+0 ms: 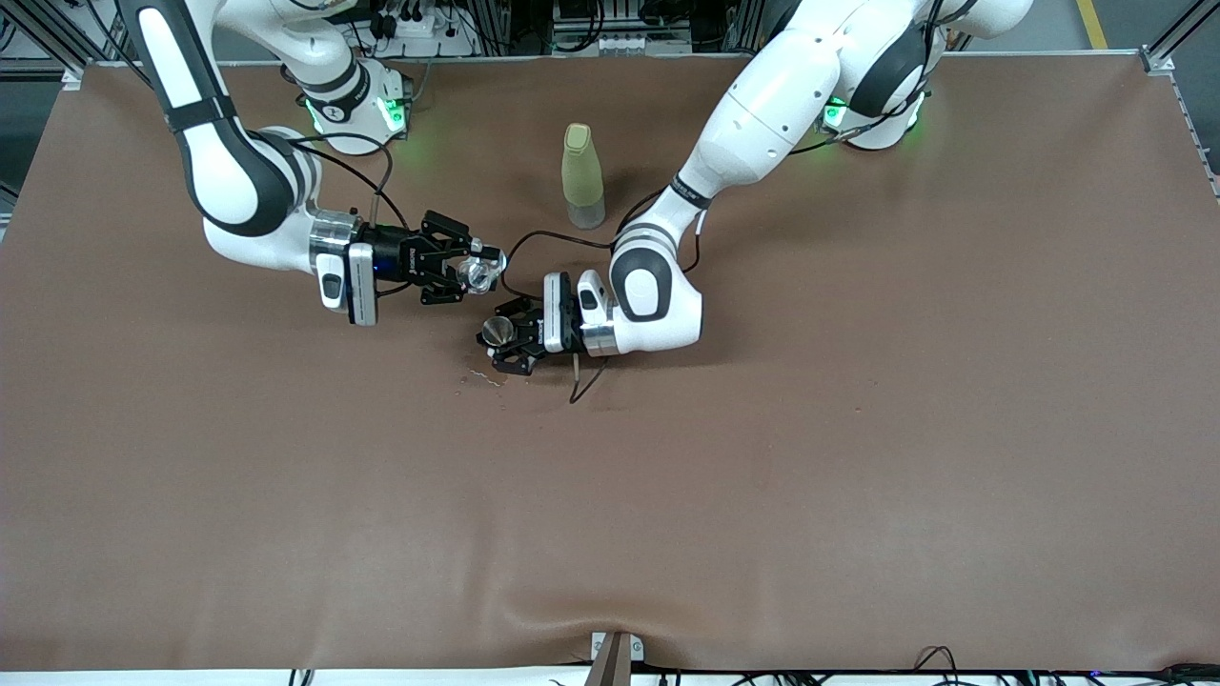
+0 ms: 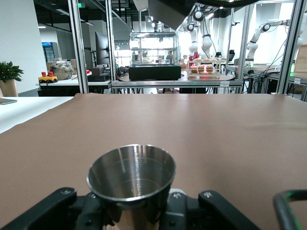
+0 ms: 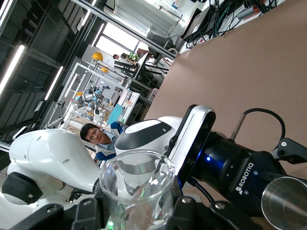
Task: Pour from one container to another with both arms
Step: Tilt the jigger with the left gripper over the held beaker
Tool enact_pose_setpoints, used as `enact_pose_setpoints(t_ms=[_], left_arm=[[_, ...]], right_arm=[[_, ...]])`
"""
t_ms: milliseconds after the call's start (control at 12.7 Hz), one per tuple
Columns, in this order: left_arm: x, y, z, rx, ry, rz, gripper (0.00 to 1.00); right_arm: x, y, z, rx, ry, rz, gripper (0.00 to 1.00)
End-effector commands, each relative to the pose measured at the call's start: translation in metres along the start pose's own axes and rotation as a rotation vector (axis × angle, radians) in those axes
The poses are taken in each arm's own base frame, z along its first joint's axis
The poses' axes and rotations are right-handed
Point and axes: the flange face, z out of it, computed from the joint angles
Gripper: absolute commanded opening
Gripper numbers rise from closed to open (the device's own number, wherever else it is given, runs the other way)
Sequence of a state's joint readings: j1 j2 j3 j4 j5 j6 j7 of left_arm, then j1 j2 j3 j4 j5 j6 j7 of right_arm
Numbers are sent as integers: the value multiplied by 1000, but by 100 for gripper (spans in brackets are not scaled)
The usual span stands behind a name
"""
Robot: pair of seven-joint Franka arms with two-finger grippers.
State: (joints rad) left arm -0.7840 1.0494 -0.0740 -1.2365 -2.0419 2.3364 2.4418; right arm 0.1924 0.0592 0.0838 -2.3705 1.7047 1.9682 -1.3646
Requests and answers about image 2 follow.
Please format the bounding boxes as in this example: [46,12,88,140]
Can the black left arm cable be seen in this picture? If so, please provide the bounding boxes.
[273,189,307,230]

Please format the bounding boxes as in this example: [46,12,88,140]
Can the blue drinks fridge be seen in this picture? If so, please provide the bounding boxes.
[41,42,59,63]

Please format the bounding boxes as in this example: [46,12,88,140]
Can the beige cloth bag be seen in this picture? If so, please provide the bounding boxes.
[49,62,75,80]

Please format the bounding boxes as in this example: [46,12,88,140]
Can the silver laptop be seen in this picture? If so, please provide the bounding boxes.
[0,97,18,105]

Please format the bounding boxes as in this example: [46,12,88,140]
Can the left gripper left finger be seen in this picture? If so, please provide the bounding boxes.
[0,187,107,230]

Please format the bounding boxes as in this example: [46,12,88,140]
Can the yellow emergency stop box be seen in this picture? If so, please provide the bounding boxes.
[38,71,59,84]

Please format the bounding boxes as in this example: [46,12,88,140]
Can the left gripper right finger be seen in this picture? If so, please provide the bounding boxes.
[165,188,262,230]

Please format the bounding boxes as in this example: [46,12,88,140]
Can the green potted plant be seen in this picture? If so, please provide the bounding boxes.
[0,61,24,98]

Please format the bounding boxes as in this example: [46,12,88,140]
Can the aluminium frame beam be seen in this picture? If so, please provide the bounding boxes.
[110,80,243,89]

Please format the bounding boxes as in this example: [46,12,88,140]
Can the light wooden box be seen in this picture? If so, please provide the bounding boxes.
[294,45,307,72]

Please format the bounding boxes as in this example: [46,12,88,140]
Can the grey overhead hood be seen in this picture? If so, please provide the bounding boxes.
[147,0,197,30]

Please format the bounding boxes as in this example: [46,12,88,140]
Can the aluminium frame post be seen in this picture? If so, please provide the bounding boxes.
[105,0,118,94]
[275,0,307,103]
[68,0,89,94]

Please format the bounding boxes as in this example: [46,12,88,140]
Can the white bread rack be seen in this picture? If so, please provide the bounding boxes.
[187,57,222,79]

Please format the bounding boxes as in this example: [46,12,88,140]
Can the black computer monitor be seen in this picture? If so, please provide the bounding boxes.
[94,31,111,67]

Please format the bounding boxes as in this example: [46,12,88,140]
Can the brown table mat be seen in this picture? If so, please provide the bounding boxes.
[0,92,307,230]

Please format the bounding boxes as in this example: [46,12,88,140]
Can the glass display case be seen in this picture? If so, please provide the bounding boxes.
[129,31,182,81]

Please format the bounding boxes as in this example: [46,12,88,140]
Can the steel shaker cup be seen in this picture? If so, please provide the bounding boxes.
[86,143,177,230]

